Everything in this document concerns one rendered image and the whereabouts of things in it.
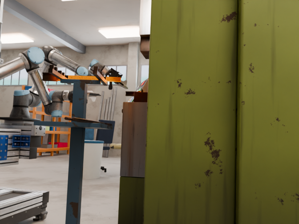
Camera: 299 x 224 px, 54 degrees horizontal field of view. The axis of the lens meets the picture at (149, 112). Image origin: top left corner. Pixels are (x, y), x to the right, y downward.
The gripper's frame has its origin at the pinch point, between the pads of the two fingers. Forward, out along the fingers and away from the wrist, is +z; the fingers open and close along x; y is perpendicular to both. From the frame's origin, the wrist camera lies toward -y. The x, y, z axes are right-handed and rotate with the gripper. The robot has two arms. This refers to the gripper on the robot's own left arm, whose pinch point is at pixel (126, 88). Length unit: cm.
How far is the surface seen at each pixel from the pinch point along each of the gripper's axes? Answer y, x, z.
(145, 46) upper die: 19, -55, -8
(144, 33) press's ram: 24, -60, -14
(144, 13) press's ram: 35, -59, -21
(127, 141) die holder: -41, -66, 13
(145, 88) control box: 7.8, -7.0, 12.7
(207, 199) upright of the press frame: -47, -110, 53
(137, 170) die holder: -53, -68, 27
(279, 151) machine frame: -15, -131, 61
